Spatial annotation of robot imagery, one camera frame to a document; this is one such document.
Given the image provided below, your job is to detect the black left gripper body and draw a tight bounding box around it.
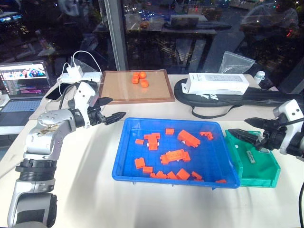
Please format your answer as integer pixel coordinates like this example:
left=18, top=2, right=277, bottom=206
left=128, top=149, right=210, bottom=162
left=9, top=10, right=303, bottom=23
left=87, top=106, right=107, bottom=127

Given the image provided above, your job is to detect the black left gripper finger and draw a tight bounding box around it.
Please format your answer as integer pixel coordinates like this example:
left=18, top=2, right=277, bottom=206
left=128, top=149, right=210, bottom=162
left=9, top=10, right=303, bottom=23
left=104, top=112, right=127, bottom=126
left=94, top=96, right=114, bottom=108

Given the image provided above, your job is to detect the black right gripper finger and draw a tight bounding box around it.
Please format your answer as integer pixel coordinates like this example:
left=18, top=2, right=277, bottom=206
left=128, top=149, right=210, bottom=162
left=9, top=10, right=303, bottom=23
left=244, top=117, right=272, bottom=129
left=228, top=128, right=262, bottom=146

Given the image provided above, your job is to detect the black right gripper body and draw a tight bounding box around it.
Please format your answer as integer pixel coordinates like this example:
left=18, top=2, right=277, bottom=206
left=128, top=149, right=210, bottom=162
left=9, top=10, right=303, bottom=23
left=257, top=114, right=289, bottom=151

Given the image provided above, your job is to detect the green plastic tray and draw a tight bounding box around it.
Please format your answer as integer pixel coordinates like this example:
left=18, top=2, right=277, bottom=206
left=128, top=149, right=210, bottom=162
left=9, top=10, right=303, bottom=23
left=224, top=129, right=282, bottom=189

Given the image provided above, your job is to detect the long white device box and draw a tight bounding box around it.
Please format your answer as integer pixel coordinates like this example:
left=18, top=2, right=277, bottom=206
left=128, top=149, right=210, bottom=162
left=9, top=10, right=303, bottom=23
left=185, top=73, right=250, bottom=96

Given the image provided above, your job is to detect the small grey part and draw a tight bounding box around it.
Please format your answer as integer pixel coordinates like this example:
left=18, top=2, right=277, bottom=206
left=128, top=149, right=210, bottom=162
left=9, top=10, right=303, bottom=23
left=246, top=150, right=256, bottom=164

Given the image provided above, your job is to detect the wooden framed board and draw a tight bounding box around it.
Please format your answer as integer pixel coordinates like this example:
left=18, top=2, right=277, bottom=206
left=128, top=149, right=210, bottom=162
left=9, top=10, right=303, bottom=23
left=97, top=69, right=176, bottom=105

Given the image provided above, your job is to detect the black bag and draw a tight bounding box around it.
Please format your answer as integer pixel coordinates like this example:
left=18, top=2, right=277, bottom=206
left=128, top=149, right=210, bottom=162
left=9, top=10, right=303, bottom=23
left=173, top=79, right=304, bottom=119

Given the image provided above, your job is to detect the white power strip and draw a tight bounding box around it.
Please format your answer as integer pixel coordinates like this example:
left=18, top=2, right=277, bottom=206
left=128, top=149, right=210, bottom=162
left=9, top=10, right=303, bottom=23
left=57, top=72, right=103, bottom=84

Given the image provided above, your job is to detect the orange L-shaped plastic bracket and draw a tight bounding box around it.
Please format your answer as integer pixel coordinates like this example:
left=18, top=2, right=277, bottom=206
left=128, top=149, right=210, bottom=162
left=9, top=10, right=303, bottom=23
left=199, top=131, right=213, bottom=141

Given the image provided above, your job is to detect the white charger plug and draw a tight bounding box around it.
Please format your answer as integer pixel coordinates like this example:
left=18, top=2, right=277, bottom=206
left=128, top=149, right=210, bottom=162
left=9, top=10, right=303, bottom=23
left=66, top=66, right=84, bottom=79

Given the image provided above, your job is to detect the blue plastic tray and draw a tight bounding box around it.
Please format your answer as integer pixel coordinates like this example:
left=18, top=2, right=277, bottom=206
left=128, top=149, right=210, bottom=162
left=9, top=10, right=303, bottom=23
left=111, top=117, right=241, bottom=190

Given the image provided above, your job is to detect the orange T-shaped plastic part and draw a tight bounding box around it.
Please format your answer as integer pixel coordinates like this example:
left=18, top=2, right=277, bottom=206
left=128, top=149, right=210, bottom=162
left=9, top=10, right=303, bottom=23
left=143, top=133, right=162, bottom=151

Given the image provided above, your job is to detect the small white bottle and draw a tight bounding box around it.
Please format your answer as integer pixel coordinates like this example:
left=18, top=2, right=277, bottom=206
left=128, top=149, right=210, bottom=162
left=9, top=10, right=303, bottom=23
left=254, top=70, right=266, bottom=85

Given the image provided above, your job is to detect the black smartphone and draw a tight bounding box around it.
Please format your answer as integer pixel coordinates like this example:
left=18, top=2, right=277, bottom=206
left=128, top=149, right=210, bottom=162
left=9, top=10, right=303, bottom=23
left=45, top=82, right=65, bottom=103

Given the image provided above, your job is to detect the square orange block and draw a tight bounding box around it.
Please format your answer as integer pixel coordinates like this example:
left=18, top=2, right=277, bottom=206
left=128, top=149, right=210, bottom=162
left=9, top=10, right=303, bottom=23
left=134, top=157, right=146, bottom=170

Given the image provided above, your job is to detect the orange plastic motor housing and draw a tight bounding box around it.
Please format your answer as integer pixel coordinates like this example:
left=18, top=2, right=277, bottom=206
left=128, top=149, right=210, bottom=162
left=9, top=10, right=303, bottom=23
left=177, top=129, right=201, bottom=148

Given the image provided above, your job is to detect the clear plastic zip bag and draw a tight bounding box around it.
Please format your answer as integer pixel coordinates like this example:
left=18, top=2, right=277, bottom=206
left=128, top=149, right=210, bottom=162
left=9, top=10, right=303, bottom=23
left=218, top=50, right=256, bottom=75

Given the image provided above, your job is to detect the orange plastic chassis part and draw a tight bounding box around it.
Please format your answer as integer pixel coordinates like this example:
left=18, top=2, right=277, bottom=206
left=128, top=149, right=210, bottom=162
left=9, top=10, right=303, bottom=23
left=160, top=149, right=191, bottom=166

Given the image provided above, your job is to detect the thick orange block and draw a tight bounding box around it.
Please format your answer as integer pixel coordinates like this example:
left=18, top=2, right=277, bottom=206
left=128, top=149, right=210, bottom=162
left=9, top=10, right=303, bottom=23
left=176, top=168, right=191, bottom=181

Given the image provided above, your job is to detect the open laptop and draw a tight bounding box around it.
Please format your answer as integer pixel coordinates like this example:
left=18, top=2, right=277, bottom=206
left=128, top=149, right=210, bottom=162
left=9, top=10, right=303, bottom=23
left=0, top=60, right=52, bottom=135

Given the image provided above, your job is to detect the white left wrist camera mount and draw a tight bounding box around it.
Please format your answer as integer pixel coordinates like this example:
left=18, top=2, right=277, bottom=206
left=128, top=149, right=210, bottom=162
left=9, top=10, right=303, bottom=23
left=73, top=80, right=98, bottom=113

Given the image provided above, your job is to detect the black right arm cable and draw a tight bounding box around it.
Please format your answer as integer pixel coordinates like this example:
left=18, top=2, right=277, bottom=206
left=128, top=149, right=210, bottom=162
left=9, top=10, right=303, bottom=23
left=280, top=117, right=304, bottom=127

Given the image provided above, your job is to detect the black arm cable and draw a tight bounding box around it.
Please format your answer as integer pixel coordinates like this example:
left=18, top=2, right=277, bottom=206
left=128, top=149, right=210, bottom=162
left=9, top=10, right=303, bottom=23
left=58, top=82, right=80, bottom=110
left=280, top=117, right=304, bottom=127

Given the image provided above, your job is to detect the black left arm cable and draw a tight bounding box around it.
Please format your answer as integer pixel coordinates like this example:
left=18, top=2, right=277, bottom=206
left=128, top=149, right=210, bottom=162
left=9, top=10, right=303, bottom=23
left=58, top=82, right=80, bottom=110

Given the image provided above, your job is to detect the white charging cable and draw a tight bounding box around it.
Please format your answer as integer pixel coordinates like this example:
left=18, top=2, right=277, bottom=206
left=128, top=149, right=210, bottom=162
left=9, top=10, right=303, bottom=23
left=62, top=50, right=103, bottom=77

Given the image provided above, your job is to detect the grey window frame post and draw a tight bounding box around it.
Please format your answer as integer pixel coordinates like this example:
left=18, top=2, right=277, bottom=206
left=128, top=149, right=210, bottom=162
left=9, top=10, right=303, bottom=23
left=103, top=0, right=129, bottom=71

